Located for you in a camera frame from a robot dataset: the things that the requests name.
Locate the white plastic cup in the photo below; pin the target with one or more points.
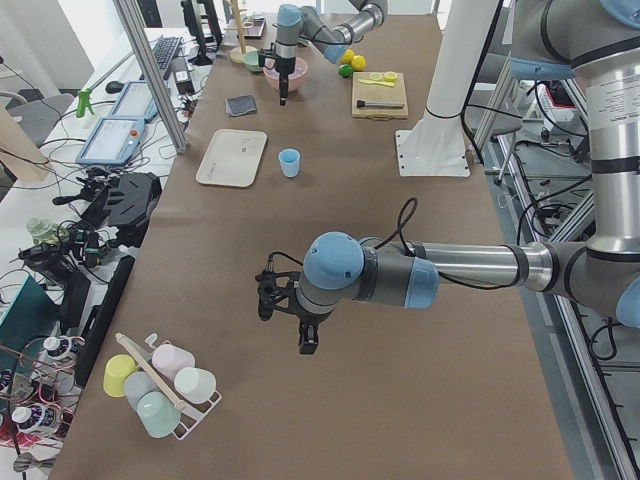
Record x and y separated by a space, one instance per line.
195 385

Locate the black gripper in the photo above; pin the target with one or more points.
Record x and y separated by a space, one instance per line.
283 69
306 318

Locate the mint green plastic cup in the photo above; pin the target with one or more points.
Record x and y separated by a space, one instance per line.
157 414

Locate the teach pendant upper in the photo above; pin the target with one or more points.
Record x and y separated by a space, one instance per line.
135 99

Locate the pink bowl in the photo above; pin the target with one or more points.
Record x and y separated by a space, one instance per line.
292 86

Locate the yellow plastic cup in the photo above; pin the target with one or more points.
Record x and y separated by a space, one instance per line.
118 368

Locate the yellow lemon lower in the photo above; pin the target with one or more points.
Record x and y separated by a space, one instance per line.
358 63

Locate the teach pendant lower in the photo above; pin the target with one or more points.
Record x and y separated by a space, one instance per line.
112 141

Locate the yellow lemon upper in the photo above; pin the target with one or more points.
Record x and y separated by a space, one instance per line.
347 57

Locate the wooden cutting board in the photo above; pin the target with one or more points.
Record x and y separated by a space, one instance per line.
378 93

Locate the yellow lemon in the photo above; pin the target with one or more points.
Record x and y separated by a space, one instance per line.
358 63
347 57

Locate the pink plastic cup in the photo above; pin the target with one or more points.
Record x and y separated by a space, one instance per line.
169 359

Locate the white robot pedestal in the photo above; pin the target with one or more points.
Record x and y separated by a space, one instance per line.
435 146

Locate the mint green bowl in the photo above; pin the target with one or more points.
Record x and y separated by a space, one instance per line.
251 62

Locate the grey folded cloth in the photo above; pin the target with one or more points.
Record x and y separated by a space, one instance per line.
241 106

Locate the teach pendant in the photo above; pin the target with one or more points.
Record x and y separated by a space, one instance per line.
112 141
135 99

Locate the green lime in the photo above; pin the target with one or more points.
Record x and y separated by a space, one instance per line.
345 71

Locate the grey plastic cup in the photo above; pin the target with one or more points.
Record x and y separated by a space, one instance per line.
136 386

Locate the metal muddler black tip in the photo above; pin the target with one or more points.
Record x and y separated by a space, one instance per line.
379 104

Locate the white wire cup rack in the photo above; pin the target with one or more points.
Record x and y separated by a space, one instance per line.
191 414

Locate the beige rabbit tray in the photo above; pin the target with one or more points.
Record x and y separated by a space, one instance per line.
232 158

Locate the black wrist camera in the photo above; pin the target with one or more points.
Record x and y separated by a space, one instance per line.
265 54
277 290

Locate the light blue plastic cup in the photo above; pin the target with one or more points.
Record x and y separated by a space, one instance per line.
289 160

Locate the yellow plastic knife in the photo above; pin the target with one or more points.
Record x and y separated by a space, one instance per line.
377 82

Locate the aluminium frame post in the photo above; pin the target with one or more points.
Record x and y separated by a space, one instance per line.
133 25

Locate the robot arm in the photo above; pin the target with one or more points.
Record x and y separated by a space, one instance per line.
294 23
596 42

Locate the black keyboard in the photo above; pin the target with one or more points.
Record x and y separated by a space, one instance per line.
165 49

